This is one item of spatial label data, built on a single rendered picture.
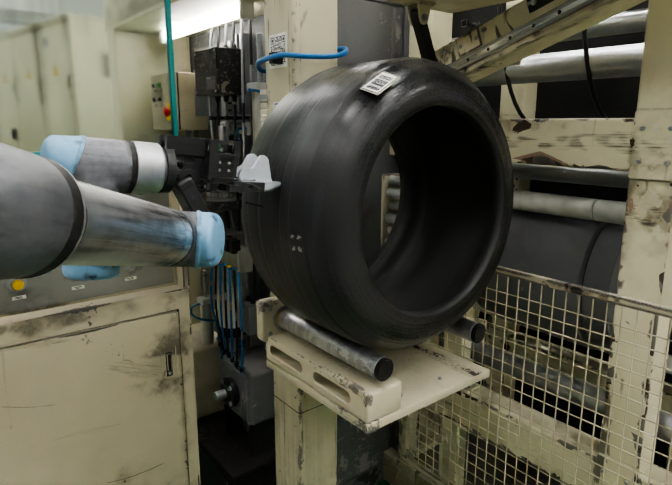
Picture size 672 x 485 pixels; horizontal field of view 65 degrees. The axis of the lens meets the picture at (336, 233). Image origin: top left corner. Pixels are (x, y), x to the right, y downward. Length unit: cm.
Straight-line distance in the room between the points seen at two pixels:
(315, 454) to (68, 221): 120
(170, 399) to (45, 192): 126
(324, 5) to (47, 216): 100
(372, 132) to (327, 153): 8
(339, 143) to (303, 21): 46
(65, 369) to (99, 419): 17
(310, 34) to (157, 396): 103
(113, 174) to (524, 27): 92
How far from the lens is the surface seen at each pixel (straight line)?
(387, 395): 105
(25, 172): 42
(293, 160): 91
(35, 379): 150
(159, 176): 80
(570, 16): 127
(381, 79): 94
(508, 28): 134
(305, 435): 148
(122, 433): 162
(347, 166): 87
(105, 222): 50
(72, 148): 77
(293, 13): 127
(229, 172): 86
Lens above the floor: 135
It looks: 12 degrees down
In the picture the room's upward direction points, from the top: straight up
